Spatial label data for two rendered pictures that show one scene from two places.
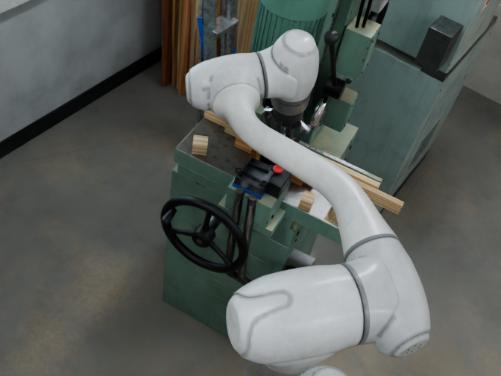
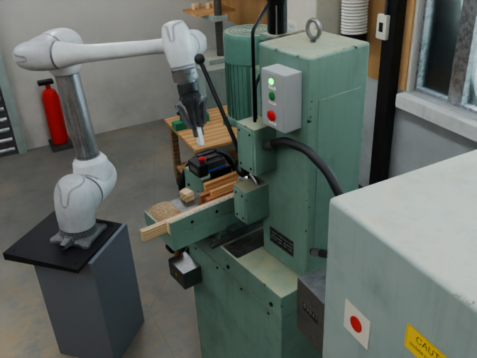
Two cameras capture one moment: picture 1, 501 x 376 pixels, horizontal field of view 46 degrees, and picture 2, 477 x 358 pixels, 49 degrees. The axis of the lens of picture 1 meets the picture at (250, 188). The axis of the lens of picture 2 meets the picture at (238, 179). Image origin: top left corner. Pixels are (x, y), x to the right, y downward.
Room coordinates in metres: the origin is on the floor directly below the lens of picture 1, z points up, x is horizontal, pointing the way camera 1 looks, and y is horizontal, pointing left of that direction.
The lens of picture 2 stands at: (2.34, -1.36, 1.90)
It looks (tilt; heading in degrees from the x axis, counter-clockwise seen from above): 29 degrees down; 128
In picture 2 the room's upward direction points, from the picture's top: 3 degrees counter-clockwise
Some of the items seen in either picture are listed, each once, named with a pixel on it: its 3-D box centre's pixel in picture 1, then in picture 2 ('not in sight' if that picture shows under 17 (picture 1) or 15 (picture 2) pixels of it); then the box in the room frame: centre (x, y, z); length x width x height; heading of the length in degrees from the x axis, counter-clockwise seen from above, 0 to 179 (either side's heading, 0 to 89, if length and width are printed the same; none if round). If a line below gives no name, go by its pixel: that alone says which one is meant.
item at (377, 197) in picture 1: (310, 165); (217, 204); (1.32, -0.17, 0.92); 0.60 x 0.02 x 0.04; 72
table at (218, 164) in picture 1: (268, 185); (221, 196); (1.24, -0.05, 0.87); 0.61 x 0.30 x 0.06; 72
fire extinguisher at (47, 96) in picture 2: not in sight; (54, 114); (-1.41, 0.99, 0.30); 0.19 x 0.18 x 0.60; 154
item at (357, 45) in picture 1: (356, 48); (255, 145); (1.53, -0.21, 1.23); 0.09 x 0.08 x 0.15; 162
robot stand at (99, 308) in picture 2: not in sight; (92, 290); (0.64, -0.31, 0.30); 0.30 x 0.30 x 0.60; 19
